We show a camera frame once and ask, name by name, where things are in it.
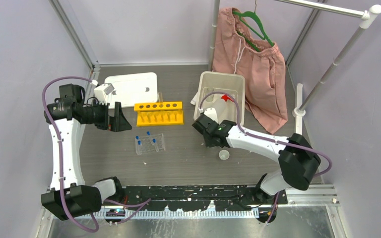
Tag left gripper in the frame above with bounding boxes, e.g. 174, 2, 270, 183
81, 99, 131, 132

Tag red capped wash bottle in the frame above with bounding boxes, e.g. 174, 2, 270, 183
211, 94, 236, 122

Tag small glass beaker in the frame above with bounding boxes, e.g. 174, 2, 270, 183
206, 87, 214, 97

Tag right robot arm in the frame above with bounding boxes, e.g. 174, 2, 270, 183
192, 114, 321, 204

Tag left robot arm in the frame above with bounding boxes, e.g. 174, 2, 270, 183
41, 84, 131, 221

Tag small white cup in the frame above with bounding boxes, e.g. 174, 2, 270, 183
218, 150, 230, 161

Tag white rectangular tray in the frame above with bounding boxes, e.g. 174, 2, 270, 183
105, 72, 158, 108

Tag clear acrylic tube rack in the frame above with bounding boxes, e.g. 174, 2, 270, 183
134, 133, 166, 155

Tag beige plastic bin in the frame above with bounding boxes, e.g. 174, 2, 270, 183
192, 71, 246, 126

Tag yellow test tube rack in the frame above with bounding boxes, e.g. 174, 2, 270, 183
133, 101, 184, 126

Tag pink shorts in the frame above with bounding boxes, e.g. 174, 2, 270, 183
212, 7, 288, 134

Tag green clothes hanger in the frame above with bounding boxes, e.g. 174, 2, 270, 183
232, 9, 275, 52

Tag white clothes rack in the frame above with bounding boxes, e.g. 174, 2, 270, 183
208, 0, 381, 146

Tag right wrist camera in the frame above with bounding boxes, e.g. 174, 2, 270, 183
203, 107, 219, 123

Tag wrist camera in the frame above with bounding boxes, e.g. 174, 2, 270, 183
94, 83, 114, 104
203, 107, 219, 123

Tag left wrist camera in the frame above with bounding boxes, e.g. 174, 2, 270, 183
94, 83, 114, 104

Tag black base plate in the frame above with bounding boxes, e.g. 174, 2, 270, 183
109, 185, 275, 212

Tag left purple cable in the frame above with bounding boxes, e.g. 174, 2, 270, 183
41, 76, 152, 234

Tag purple cable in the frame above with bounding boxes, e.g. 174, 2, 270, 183
41, 76, 152, 234
198, 91, 333, 226

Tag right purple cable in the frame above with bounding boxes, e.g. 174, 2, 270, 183
198, 91, 333, 226

